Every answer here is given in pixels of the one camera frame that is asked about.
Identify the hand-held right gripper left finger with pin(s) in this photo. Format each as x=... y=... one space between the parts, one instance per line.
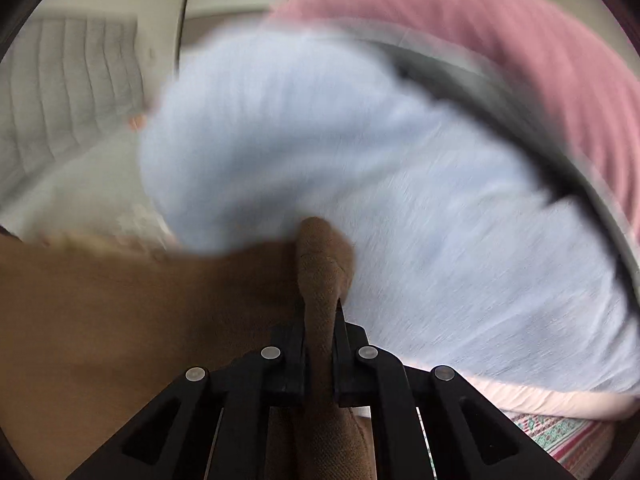
x=240 y=390

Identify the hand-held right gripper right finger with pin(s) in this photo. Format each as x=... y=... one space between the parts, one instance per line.
x=390 y=385

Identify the brown coat with fur collar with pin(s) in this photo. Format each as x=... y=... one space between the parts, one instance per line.
x=125 y=320

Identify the pale pink cloth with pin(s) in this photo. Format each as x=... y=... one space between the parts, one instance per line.
x=550 y=397

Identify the patterned knit blanket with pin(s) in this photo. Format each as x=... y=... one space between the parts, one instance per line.
x=565 y=440

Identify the light blue pillow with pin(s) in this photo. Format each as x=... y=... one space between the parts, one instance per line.
x=375 y=200

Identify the dark grey cloth strip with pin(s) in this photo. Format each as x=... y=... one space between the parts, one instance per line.
x=500 y=125

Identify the small red item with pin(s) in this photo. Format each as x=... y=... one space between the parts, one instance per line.
x=136 y=121

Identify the quilted light blue headboard cover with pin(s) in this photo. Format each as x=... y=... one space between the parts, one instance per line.
x=70 y=90

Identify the pink pillow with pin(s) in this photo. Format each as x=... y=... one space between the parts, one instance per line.
x=525 y=45

